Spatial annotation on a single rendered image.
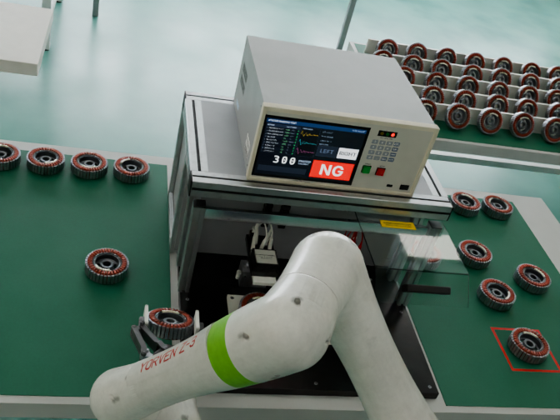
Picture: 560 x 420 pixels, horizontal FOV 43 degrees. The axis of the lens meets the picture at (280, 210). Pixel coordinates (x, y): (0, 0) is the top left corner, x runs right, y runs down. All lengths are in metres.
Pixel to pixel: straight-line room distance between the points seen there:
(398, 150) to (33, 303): 0.97
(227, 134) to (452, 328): 0.84
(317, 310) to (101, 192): 1.29
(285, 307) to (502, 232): 1.65
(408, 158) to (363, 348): 0.69
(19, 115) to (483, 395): 2.86
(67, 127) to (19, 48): 2.00
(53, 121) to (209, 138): 2.21
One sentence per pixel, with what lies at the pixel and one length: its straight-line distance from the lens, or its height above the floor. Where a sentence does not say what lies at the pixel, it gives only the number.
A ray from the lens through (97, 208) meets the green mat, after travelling 2.13.
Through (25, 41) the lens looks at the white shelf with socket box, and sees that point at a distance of 1.98.
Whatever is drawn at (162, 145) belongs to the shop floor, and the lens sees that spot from 3.86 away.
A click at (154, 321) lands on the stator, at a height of 0.86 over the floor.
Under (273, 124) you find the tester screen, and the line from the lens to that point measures 1.63.
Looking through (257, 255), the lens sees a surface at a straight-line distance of 1.79.
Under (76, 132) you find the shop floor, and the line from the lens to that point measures 3.88.
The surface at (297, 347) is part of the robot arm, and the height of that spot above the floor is 1.35.
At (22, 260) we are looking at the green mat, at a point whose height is 0.75.
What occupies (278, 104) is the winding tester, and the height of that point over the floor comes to 1.32.
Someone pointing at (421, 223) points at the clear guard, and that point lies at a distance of 1.84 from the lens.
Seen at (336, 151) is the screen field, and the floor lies 1.22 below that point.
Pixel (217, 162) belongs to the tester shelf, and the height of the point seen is 1.11.
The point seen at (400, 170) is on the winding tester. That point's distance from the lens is 1.78.
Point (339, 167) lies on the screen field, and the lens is 1.72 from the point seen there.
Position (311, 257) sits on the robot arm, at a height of 1.38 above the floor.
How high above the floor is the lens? 2.06
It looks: 35 degrees down
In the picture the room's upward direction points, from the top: 16 degrees clockwise
